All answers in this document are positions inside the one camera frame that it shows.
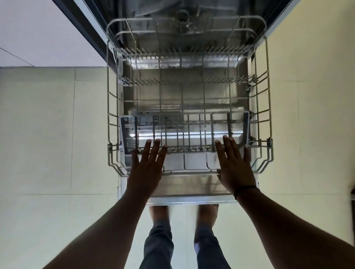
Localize person's left foot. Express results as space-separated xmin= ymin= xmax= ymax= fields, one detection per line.
xmin=149 ymin=205 xmax=170 ymax=225

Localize person's blue trousers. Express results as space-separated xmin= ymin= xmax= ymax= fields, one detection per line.
xmin=138 ymin=219 xmax=232 ymax=269

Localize silver dishwasher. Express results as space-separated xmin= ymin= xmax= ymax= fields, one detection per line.
xmin=72 ymin=0 xmax=301 ymax=206

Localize person's left hand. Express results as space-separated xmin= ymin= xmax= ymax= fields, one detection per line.
xmin=126 ymin=139 xmax=168 ymax=199

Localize person's right forearm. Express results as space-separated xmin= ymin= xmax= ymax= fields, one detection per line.
xmin=236 ymin=188 xmax=355 ymax=269

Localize person's left forearm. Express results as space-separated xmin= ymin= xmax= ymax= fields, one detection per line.
xmin=43 ymin=191 xmax=152 ymax=269

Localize person's foot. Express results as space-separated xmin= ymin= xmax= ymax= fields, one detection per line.
xmin=197 ymin=204 xmax=220 ymax=227
xmin=149 ymin=205 xmax=170 ymax=225

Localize black wristband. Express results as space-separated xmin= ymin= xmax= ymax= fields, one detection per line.
xmin=233 ymin=185 xmax=261 ymax=200

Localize person's right hand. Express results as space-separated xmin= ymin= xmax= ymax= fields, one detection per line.
xmin=215 ymin=135 xmax=257 ymax=196

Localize grey cutlery basket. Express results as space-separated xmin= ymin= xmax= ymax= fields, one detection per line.
xmin=119 ymin=110 xmax=251 ymax=156

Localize wire dish rack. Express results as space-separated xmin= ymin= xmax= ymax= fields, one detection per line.
xmin=106 ymin=15 xmax=274 ymax=178

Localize person's right foot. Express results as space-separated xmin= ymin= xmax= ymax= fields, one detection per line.
xmin=197 ymin=204 xmax=220 ymax=227

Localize grey detergent dispenser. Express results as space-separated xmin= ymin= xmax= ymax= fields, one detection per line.
xmin=137 ymin=109 xmax=183 ymax=128

